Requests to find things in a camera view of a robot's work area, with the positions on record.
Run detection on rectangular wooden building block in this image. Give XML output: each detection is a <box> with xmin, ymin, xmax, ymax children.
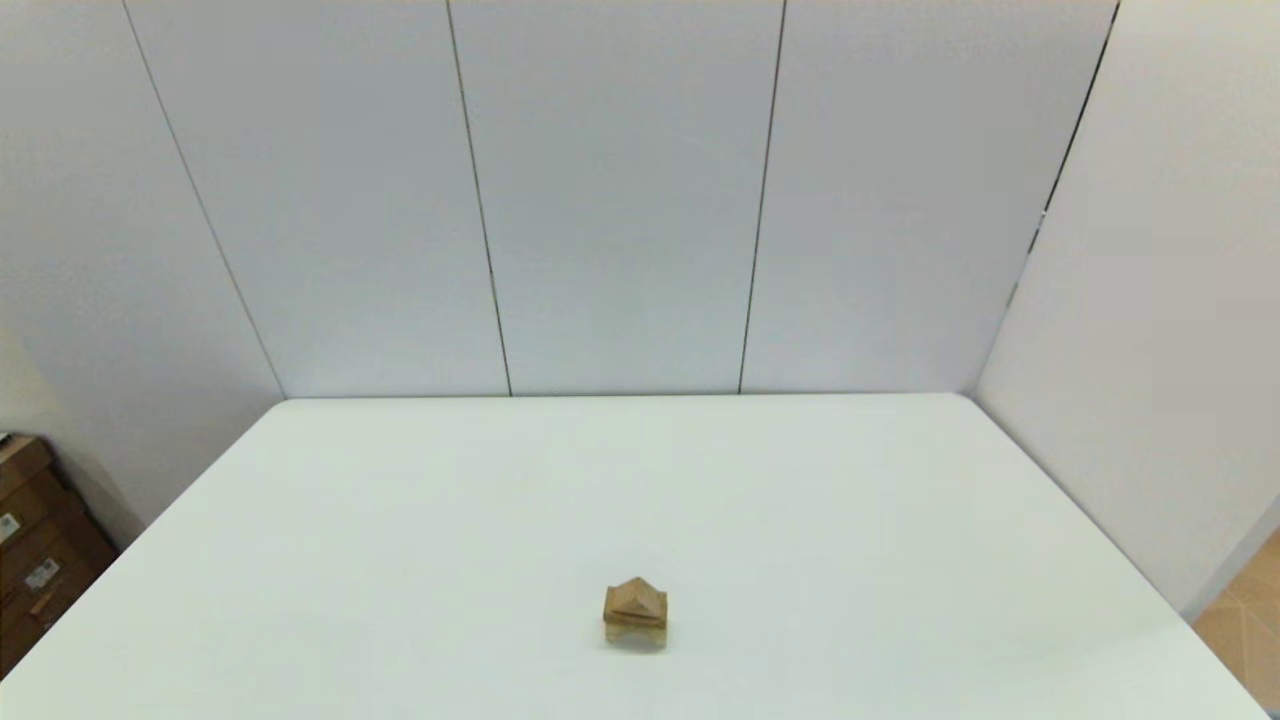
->
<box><xmin>603</xmin><ymin>590</ymin><xmax>669</xmax><ymax>632</ymax></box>

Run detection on labelled brown cardboard box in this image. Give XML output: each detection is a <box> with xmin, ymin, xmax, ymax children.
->
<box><xmin>0</xmin><ymin>545</ymin><xmax>120</xmax><ymax>679</ymax></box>
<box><xmin>0</xmin><ymin>470</ymin><xmax>93</xmax><ymax>599</ymax></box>

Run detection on triangular wooden building block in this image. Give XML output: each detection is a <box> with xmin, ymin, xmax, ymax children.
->
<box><xmin>606</xmin><ymin>576</ymin><xmax>667</xmax><ymax>617</ymax></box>

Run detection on small brown cardboard box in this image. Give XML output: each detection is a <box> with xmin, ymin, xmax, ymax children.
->
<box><xmin>0</xmin><ymin>433</ymin><xmax>54</xmax><ymax>501</ymax></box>

